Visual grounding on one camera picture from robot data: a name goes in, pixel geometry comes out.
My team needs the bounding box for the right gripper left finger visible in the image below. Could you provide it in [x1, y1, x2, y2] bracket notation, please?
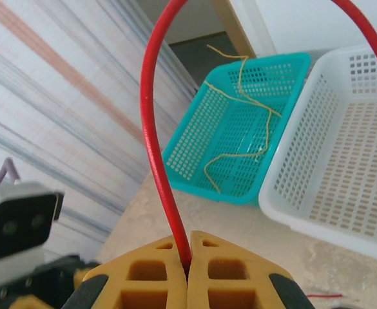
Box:
[62, 234, 189, 309]

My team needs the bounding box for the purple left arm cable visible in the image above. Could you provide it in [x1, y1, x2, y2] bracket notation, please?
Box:
[0, 157, 20, 187]

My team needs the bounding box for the teal plastic basket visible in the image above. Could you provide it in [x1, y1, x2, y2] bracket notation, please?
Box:
[161, 51, 312, 207]

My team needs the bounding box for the red cable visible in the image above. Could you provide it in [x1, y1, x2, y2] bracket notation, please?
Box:
[139, 0, 377, 271]
[306, 292, 344, 299]

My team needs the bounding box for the yellow cable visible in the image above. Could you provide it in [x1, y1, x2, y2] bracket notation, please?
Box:
[203, 44, 283, 194]

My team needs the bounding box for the wooden door frame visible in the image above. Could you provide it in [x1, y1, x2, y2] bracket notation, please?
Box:
[211, 0, 256, 61]

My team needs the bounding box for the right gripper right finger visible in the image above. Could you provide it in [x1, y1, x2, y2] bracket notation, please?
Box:
[187, 230, 314, 309]

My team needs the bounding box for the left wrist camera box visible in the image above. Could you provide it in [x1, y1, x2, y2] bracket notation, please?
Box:
[0, 182, 65, 281]

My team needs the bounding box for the white plastic basket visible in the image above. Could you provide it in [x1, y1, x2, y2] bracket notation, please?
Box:
[258, 44, 377, 261]

